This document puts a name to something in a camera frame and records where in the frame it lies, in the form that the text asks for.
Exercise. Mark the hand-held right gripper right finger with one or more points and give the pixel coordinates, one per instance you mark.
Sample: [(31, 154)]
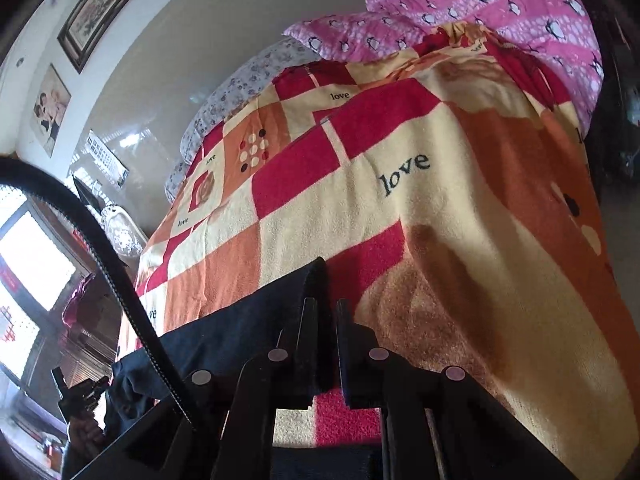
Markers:
[(347, 350)]

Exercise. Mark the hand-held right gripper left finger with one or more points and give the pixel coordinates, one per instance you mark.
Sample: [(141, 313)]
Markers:
[(309, 330)]

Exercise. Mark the black pants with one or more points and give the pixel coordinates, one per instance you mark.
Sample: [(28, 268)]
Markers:
[(240, 325)]

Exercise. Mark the person's left hand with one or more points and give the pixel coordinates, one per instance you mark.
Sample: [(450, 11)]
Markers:
[(85, 432)]

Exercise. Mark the dark red cloth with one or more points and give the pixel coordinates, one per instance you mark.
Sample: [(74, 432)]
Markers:
[(77, 300)]

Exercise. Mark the wooden lattice door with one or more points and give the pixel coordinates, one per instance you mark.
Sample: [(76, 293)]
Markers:
[(35, 260)]

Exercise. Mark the white ornate chair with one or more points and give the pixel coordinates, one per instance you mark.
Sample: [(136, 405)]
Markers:
[(122, 232)]

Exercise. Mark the red orange checked blanket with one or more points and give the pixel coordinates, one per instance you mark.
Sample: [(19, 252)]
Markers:
[(450, 210)]

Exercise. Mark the dark hanging cloth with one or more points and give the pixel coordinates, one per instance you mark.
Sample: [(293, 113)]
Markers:
[(85, 192)]

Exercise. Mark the grey floral pillow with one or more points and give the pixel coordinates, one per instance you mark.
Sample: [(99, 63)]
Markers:
[(177, 175), (235, 95)]

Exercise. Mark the eye chart poster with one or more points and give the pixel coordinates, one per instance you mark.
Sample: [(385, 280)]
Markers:
[(105, 157)]

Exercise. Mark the framed flower painting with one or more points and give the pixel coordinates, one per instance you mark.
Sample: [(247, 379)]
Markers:
[(110, 5)]

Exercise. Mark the pink penguin pillow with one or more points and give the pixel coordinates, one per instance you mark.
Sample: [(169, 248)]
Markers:
[(500, 0)]

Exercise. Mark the wall photo poster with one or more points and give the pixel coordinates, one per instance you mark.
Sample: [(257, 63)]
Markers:
[(50, 110)]

